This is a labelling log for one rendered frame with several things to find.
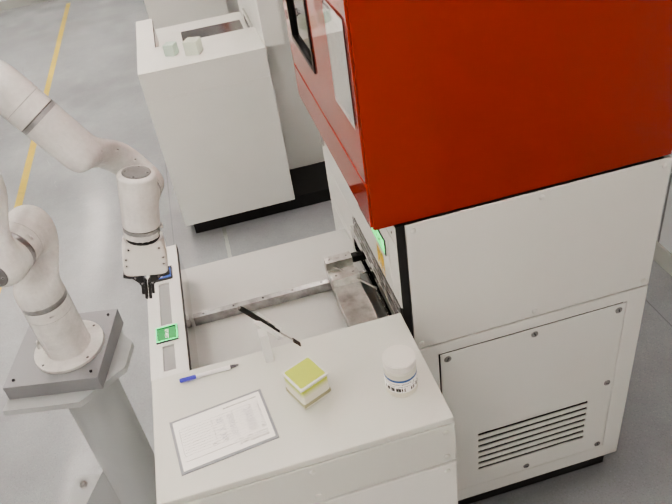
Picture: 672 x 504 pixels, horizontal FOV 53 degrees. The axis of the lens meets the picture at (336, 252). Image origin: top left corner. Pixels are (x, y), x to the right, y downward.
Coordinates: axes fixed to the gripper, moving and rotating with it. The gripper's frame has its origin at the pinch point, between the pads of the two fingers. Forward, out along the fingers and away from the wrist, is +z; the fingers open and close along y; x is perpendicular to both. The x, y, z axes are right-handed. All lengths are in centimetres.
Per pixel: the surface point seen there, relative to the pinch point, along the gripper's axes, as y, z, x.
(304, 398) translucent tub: -30.8, 5.0, 37.1
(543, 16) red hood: -80, -69, 15
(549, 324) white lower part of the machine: -104, 13, 15
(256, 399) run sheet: -21.6, 10.5, 30.4
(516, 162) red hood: -82, -37, 15
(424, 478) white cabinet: -56, 22, 50
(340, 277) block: -52, 10, -11
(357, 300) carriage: -55, 13, -3
